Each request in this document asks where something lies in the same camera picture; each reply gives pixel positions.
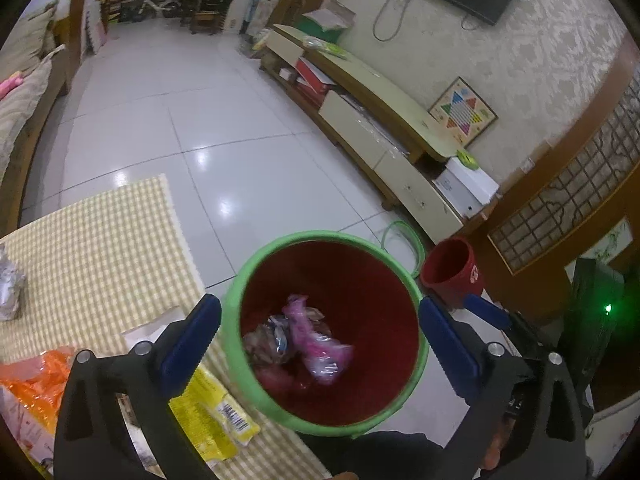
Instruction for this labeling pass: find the green hoop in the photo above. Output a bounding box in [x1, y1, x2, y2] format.
[381, 220, 426, 278]

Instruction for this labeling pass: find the green plastic packet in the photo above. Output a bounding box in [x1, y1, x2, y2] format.
[302, 37, 347, 57]

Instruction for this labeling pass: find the person's right hand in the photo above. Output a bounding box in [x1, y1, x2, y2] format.
[482, 430, 508, 476]

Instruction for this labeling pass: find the colourful checkers board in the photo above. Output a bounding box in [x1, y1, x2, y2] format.
[428, 76, 499, 148]

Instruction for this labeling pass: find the silver paper ball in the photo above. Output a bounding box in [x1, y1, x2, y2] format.
[0, 244, 27, 322]

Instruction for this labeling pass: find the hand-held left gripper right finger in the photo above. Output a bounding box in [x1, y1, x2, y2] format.
[419, 297, 588, 480]

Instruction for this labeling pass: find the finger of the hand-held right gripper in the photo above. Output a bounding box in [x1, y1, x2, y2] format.
[464, 294, 553, 358]

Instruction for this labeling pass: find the beige striped sofa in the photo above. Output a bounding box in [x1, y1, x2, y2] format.
[0, 2, 68, 186]

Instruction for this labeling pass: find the clear silver plastic wrapper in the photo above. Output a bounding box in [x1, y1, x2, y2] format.
[242, 312, 301, 367]

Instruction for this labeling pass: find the white balance bike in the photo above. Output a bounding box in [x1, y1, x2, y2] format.
[135, 0, 193, 17]

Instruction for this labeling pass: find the wooden lattice screen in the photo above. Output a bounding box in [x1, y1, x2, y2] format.
[487, 90, 640, 276]

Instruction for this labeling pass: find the pink plastic wrapper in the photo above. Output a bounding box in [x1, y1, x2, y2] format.
[284, 295, 355, 387]

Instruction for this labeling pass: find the orange snack packet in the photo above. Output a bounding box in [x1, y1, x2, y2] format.
[0, 347, 73, 436]

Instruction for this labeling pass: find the green rimmed red trash bin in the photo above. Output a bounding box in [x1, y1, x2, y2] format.
[221, 230, 430, 436]

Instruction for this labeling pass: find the small red bucket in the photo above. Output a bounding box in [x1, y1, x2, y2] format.
[419, 237, 486, 311]

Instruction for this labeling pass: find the foam floor mats stack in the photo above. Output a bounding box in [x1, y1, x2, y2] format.
[82, 0, 108, 56]

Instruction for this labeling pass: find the beige television cabinet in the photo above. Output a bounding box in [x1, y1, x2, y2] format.
[259, 24, 466, 233]

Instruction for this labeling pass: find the white cardboard box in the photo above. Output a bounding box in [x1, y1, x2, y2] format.
[432, 156, 501, 220]

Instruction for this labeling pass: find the pink white packet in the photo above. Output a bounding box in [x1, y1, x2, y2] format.
[0, 387, 56, 478]

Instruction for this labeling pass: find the yellow checkered tablecloth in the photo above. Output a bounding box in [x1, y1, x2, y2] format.
[0, 174, 331, 480]

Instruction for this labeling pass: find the red flat box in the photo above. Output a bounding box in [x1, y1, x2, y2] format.
[295, 57, 336, 96]

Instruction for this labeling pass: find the yellow packet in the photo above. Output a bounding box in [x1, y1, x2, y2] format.
[169, 364, 261, 462]

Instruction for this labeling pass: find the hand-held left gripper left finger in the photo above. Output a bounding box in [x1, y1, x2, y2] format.
[54, 294, 222, 480]

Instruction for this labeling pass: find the pink toy stick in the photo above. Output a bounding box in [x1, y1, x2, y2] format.
[0, 72, 26, 100]

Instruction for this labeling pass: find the green cardboard box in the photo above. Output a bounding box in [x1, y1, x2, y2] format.
[295, 7, 351, 43]

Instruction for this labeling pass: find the small wooden chair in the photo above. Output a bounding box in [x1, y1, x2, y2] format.
[190, 10, 223, 36]

